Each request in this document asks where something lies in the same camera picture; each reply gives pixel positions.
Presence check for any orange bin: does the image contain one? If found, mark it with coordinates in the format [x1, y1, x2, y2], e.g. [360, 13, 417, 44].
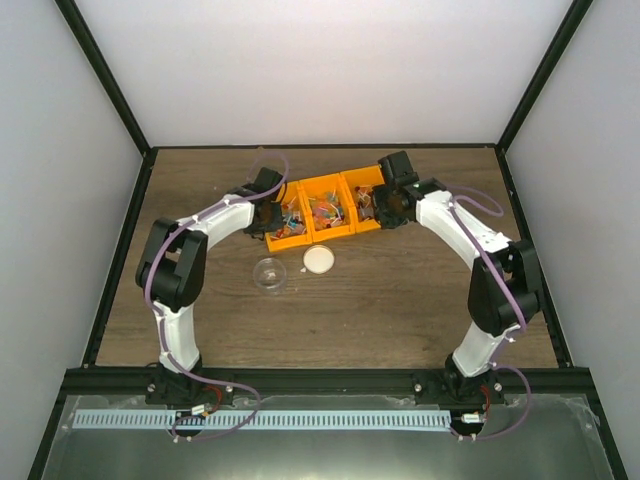
[300, 174, 357, 243]
[266, 181, 312, 253]
[340, 165, 384, 233]

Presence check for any black aluminium frame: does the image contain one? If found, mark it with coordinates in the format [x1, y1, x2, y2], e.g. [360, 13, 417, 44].
[29, 1, 627, 479]

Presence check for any gold jar lid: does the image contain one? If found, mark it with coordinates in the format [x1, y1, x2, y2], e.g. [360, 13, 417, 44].
[302, 245, 335, 275]

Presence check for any brown plastic scoop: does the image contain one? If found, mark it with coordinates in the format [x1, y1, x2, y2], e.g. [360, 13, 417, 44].
[358, 202, 375, 222]

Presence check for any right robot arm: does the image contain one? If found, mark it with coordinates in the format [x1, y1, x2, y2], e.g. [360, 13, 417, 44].
[372, 151, 542, 403]

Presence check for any clear plastic jar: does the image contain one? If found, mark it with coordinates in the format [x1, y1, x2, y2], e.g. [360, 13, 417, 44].
[252, 257, 287, 295]

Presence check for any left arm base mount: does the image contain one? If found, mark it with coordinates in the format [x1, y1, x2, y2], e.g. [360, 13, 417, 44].
[145, 370, 233, 408]

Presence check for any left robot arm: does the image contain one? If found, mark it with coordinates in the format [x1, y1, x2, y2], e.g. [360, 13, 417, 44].
[135, 167, 286, 404]

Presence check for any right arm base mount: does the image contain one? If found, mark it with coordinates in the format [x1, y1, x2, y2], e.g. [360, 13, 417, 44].
[411, 365, 504, 408]

